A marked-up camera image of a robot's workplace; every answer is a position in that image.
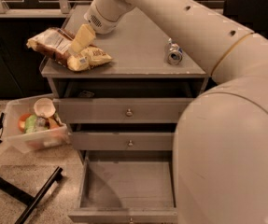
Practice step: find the green item in bin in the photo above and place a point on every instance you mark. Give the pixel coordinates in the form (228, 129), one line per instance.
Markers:
(29, 126)

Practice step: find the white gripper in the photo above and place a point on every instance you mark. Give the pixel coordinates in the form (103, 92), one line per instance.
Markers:
(101, 21)

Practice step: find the grey drawer cabinet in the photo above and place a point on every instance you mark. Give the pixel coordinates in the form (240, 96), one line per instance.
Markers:
(138, 70)

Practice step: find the middle grey drawer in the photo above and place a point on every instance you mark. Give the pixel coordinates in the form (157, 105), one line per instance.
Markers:
(122, 141)

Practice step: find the crushed silver soda can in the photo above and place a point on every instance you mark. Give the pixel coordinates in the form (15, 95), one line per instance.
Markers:
(174, 53)

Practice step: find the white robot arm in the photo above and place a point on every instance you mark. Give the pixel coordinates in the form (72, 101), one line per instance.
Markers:
(220, 151)

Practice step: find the white bowl in bin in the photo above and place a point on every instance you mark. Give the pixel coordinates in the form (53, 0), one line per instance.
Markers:
(44, 107)

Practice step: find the top grey drawer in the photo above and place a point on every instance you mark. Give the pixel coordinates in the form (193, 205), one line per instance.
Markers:
(120, 110)

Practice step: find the bottom grey drawer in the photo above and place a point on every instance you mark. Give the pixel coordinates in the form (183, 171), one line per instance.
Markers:
(126, 187)

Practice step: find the orange fruit in bin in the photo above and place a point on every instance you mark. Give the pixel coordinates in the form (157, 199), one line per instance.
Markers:
(21, 121)

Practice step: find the clear plastic storage bin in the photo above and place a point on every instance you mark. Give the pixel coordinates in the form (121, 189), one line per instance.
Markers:
(16, 111)

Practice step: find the grey drawer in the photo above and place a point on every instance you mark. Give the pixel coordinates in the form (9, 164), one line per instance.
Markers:
(122, 141)
(120, 110)
(126, 187)

